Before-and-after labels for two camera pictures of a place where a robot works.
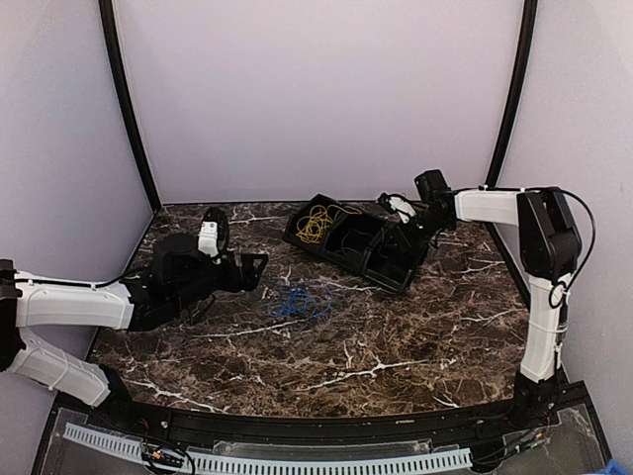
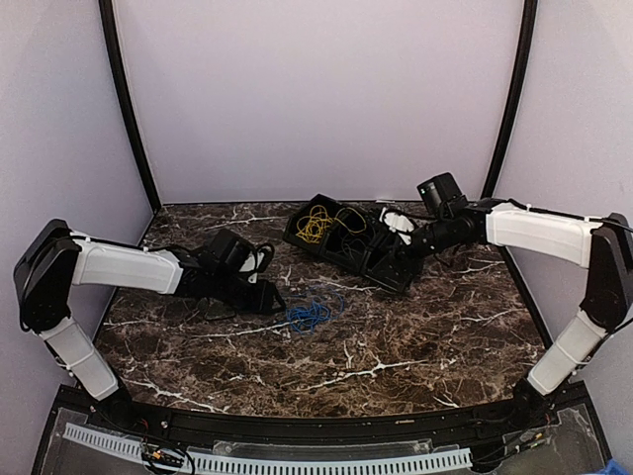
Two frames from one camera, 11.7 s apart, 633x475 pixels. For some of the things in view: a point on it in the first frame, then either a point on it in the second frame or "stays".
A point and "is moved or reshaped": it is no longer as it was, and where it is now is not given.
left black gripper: (249, 278) to (261, 304)
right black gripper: (403, 236) to (401, 251)
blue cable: (313, 302) is moved or reshaped
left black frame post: (108, 14) stays
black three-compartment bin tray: (369, 246) stays
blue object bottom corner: (613, 468) stays
